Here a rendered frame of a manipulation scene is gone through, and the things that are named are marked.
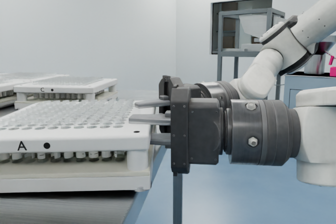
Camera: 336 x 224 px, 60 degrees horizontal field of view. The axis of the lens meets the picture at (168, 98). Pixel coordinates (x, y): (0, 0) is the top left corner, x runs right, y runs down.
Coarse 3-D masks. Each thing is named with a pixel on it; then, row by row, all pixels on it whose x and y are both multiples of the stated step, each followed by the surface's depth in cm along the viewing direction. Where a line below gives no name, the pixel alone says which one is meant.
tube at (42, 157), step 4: (36, 120) 39; (40, 120) 40; (36, 124) 38; (40, 124) 39; (36, 128) 39; (40, 128) 39; (44, 152) 39; (40, 156) 39; (44, 156) 39; (40, 160) 39; (44, 160) 39
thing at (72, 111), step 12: (36, 108) 47; (48, 108) 48; (60, 108) 47; (72, 108) 47; (84, 108) 47; (96, 108) 47; (108, 108) 47; (120, 108) 49; (72, 120) 40; (84, 120) 40; (96, 120) 40; (36, 156) 41; (48, 156) 41; (60, 156) 41
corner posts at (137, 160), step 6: (132, 150) 35; (138, 150) 35; (144, 150) 36; (132, 156) 36; (138, 156) 36; (144, 156) 36; (132, 162) 36; (138, 162) 36; (144, 162) 36; (132, 168) 36; (138, 168) 36; (144, 168) 36
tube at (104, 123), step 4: (100, 120) 38; (104, 120) 38; (108, 120) 39; (100, 124) 39; (104, 124) 38; (108, 124) 39; (104, 152) 39; (108, 152) 39; (104, 156) 39; (108, 156) 39; (104, 160) 39; (108, 160) 39
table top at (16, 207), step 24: (120, 96) 111; (144, 96) 111; (24, 192) 37; (48, 192) 37; (72, 192) 37; (96, 192) 37; (120, 192) 37; (144, 192) 41; (0, 216) 32; (24, 216) 32; (48, 216) 32; (72, 216) 32; (96, 216) 32; (120, 216) 32
